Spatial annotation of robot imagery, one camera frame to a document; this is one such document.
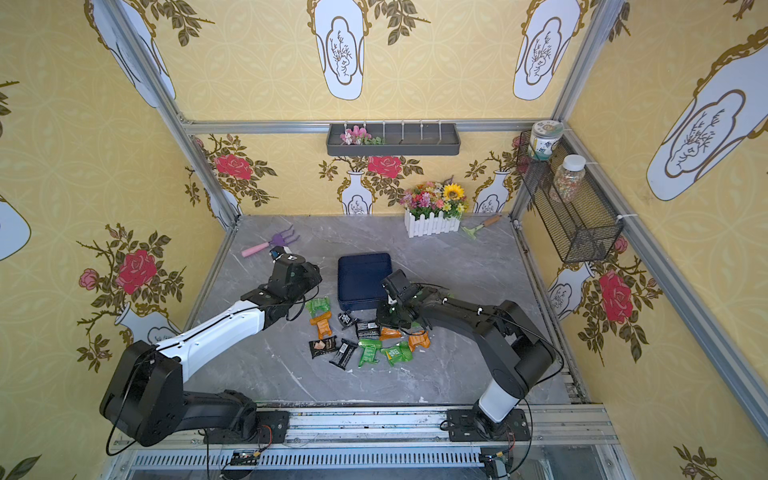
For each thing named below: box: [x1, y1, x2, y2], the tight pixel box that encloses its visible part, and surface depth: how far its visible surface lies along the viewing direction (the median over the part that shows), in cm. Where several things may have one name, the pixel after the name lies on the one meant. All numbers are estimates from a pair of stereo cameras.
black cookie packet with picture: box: [308, 335, 337, 359], surface depth 88 cm
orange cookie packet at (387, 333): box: [380, 327, 403, 341], surface depth 91 cm
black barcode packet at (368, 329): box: [355, 320, 381, 339], surface depth 89 cm
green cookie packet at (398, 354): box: [380, 341, 413, 367], surface depth 86 cm
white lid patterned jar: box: [528, 120, 565, 161], surface depth 87 cm
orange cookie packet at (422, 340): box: [408, 331, 431, 352], surface depth 89 cm
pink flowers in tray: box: [339, 125, 383, 145], surface depth 89 cm
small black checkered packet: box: [338, 312, 352, 328], surface depth 93 cm
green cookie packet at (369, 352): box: [358, 339, 383, 368], surface depth 87 cm
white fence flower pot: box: [400, 175, 469, 239], surface depth 108 cm
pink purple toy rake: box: [241, 224, 300, 258], surface depth 116 cm
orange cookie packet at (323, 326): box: [310, 311, 333, 340], surface depth 92 cm
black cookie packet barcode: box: [328, 338, 358, 370], surface depth 87 cm
